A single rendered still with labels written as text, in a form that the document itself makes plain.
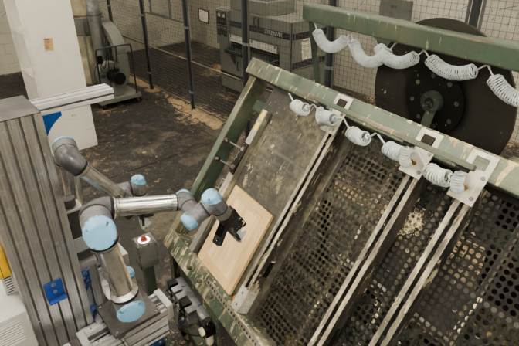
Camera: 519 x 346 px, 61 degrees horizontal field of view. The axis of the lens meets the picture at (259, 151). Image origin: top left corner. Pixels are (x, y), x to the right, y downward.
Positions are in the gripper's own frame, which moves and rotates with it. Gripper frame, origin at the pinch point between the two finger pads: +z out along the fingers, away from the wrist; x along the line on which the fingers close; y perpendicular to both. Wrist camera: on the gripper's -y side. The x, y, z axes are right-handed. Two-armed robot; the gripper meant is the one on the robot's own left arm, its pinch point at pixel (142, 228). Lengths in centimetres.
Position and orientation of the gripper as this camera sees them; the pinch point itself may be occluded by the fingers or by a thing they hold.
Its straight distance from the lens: 278.6
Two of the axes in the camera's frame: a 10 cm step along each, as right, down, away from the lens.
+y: 8.3, -2.6, 4.9
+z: 0.1, 8.9, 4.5
